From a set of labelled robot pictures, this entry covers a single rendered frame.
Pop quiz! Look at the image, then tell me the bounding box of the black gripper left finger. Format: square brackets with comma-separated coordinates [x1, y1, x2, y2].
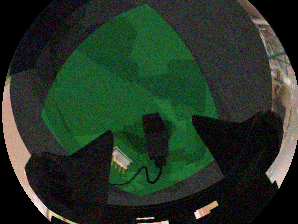
[41, 129, 114, 204]

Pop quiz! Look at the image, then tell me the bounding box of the green circuit board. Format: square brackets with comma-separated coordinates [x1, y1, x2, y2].
[41, 4, 218, 196]

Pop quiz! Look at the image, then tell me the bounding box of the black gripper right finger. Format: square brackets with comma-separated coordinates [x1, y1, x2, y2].
[192, 111, 263, 177]

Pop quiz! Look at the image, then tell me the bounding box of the black cable with plug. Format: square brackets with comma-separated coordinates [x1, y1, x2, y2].
[118, 112, 169, 186]

